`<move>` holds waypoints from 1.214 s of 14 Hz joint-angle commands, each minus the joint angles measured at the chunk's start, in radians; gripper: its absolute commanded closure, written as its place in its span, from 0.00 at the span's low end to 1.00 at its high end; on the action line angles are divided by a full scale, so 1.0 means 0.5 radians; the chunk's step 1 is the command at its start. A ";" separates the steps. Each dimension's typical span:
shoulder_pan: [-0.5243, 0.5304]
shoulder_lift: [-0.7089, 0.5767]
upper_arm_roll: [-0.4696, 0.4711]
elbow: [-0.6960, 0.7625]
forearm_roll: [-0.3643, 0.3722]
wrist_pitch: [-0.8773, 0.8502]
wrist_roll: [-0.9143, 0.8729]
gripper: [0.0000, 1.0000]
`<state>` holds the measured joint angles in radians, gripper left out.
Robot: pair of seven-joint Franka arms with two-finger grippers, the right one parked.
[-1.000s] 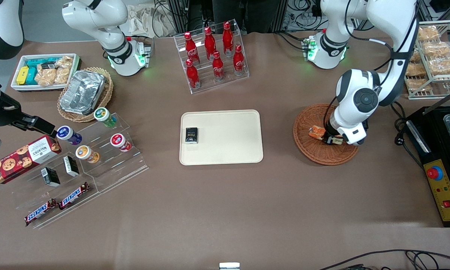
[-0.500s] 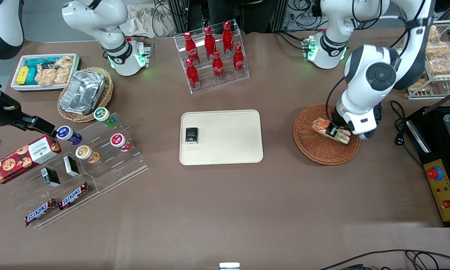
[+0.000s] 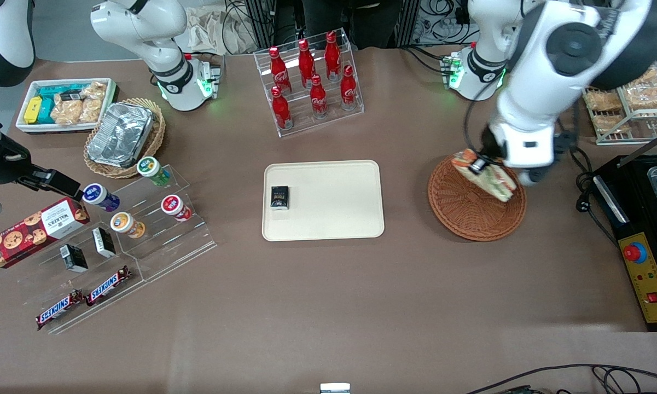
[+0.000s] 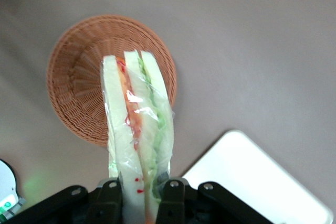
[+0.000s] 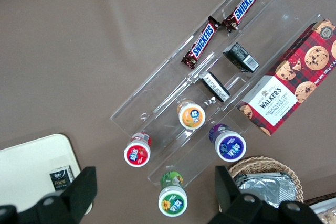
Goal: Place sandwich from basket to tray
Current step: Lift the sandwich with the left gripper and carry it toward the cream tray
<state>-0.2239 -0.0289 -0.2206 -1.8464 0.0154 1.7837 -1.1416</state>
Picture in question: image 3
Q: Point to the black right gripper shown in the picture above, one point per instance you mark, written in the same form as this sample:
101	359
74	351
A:
12	167

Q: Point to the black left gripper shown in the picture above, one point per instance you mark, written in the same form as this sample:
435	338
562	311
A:
490	143

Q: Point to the triangle sandwich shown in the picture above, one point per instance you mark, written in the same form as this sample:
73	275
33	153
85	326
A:
495	183

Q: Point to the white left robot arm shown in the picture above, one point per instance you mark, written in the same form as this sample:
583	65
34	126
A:
530	82

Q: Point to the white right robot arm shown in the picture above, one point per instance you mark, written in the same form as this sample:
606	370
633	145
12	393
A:
158	33

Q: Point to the oval light wicker basket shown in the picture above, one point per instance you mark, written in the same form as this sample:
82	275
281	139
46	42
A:
101	167

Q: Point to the round brown wicker basket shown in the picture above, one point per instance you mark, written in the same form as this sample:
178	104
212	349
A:
470	221

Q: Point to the aluminium foil tray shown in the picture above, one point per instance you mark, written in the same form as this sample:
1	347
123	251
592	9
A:
120	134

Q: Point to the beige plastic tray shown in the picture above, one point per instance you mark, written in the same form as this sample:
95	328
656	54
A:
333	202

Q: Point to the purple gum jar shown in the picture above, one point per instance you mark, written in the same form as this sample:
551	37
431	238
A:
99	197

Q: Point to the red Walkers shortbread box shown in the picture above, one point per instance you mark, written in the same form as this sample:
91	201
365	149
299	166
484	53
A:
33	230

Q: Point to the white plastic bin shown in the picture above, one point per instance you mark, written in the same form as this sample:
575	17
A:
44	128

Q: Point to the clear bag of crackers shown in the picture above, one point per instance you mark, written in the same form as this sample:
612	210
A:
67	112
93	101

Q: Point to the teal snack pack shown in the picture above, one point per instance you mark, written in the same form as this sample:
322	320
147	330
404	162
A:
54	90
46	110

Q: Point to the yellow snack pack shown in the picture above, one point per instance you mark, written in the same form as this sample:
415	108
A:
33	109

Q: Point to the small black carton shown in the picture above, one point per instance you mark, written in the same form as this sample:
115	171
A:
279	197
103	242
74	258

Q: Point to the orange gum jar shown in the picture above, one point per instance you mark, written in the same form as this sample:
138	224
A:
126	224

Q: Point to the clear acrylic stepped stand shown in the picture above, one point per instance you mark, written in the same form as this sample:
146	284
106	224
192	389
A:
44	273
169	246

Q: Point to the green gum jar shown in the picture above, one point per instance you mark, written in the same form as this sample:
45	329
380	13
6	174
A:
153	169

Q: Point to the Snickers chocolate bar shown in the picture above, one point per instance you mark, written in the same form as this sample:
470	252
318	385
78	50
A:
60	310
108	285

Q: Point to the red gum jar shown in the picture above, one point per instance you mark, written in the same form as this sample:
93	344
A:
175	207

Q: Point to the packaged bread snack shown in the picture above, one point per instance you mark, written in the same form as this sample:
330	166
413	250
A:
612	125
648	75
648	96
602	101

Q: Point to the red cola bottle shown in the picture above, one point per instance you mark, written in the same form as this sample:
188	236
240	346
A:
306	61
318	98
348	87
278	68
280	109
332	54

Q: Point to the black machine with yellow panel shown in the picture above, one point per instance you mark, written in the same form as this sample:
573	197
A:
634	191

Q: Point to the grey metal lever bar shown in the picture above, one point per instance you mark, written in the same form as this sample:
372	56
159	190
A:
648	148

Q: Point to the clear acrylic bottle rack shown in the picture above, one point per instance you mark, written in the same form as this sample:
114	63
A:
301	121

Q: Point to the person in dark trousers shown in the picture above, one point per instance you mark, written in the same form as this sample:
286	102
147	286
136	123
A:
333	22

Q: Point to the crumpled beige cloth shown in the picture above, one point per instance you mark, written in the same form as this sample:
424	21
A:
208	33

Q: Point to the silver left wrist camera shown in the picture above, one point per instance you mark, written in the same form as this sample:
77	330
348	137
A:
533	176

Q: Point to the black metal frame post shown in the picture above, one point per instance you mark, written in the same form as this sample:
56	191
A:
407	22
262	22

